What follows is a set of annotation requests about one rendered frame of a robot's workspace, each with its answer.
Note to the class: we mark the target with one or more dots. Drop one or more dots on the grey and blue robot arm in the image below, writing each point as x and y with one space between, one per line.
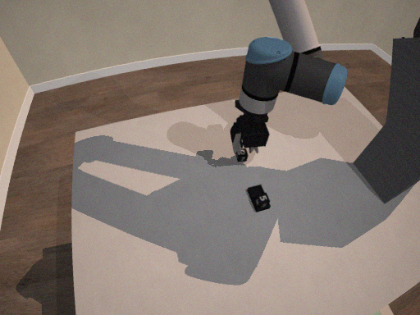
274 64

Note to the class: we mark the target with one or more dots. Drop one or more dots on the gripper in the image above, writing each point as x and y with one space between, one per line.
248 127

